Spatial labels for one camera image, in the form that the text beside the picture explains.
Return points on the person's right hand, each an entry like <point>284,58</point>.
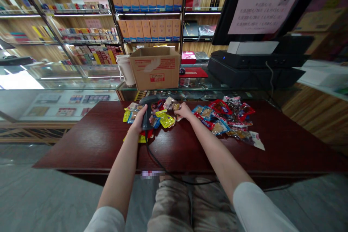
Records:
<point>185,111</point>

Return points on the person's left hand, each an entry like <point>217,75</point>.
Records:
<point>138,122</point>

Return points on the person's right fingers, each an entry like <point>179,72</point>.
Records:
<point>178,113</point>

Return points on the clear brown snack packet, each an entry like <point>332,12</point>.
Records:
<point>170,103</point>

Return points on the black barcode scanner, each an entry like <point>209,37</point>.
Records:
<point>147,119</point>

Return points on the pile of yellow snack packets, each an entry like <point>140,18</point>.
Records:
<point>164,119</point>

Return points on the black computer mouse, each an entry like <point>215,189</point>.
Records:
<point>182,71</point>

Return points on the red mouse pad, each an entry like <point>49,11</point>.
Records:
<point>196,73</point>

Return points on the open cardboard box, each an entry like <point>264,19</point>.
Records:
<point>155,71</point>

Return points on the pile of red blue packets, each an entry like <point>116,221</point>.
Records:
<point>228,119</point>

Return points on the white tumbler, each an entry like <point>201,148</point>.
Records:
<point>126,70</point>

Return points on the black cash register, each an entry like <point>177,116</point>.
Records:
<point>252,66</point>

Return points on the person's legs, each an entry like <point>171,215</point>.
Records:
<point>190,204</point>

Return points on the glass display counter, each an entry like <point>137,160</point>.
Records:
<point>59,98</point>

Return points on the wooden goods shelf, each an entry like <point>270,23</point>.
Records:
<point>89,20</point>

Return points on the pink paper notice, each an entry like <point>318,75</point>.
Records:
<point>261,9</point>

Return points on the wooden side counter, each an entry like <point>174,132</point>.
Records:
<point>320,101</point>

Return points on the stack of brown cartons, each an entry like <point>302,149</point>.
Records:
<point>323,30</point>

